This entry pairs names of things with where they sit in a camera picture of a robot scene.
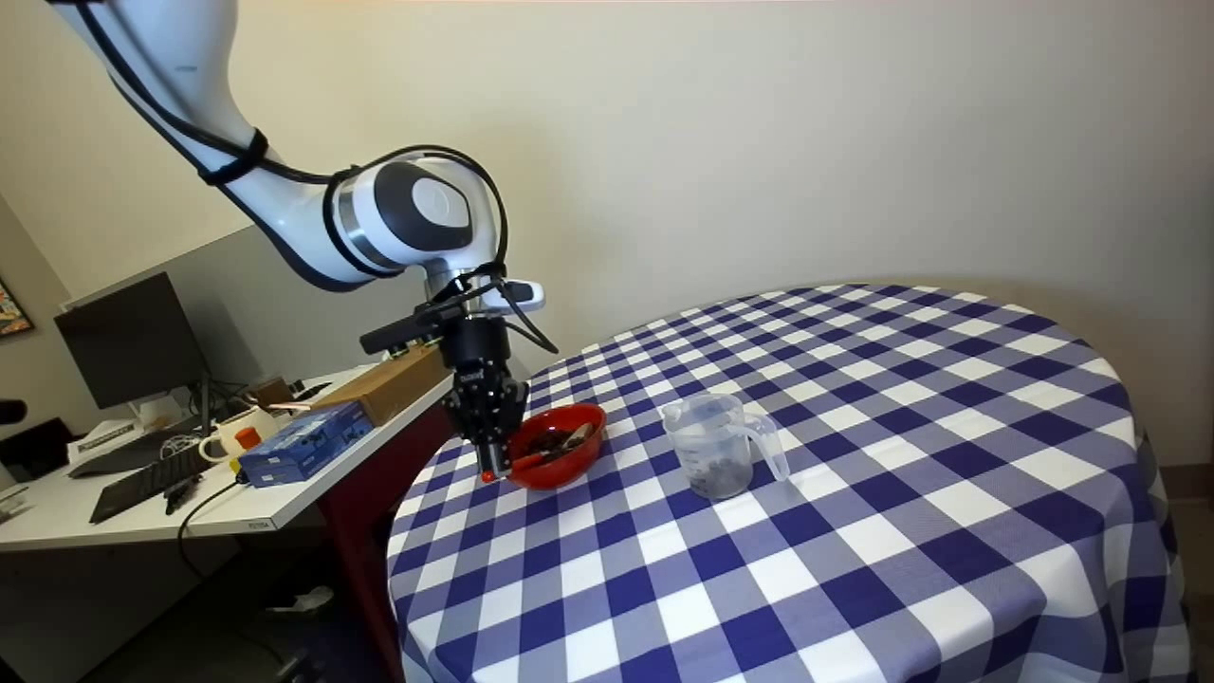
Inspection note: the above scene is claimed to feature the clear plastic measuring jug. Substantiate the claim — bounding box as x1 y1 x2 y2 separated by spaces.
657 391 791 500

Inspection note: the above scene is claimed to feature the white mug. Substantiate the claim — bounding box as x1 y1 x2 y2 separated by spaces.
195 408 277 476

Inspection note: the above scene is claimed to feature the red plastic bowl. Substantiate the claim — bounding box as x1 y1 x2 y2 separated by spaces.
504 397 609 494

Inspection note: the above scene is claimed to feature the long brown cardboard box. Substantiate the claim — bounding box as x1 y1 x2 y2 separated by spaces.
307 340 455 429

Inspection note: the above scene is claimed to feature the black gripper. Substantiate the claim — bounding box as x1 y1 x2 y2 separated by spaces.
449 316 527 483

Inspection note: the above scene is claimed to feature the grey partition panel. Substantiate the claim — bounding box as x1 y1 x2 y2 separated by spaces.
162 224 439 391

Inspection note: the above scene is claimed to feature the white office desk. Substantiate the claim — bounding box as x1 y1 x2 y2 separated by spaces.
0 355 459 660

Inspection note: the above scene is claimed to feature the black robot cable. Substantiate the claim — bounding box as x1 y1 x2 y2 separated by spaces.
73 0 563 355

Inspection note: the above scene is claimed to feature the blue cardboard box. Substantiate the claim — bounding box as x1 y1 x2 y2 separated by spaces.
239 397 374 489

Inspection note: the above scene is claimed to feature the black pouch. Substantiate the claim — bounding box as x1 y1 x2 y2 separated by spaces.
0 419 74 486

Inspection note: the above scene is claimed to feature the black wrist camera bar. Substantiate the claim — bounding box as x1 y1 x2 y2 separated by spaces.
356 300 455 362

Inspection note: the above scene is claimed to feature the framed wall picture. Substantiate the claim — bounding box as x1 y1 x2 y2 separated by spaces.
0 276 38 340

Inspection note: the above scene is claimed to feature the blue white checkered tablecloth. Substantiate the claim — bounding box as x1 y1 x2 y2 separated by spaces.
384 276 1194 683

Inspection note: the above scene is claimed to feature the black keyboard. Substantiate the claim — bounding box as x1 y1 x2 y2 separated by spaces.
86 448 212 529

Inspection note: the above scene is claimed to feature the black computer monitor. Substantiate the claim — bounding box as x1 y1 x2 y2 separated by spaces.
53 268 217 414

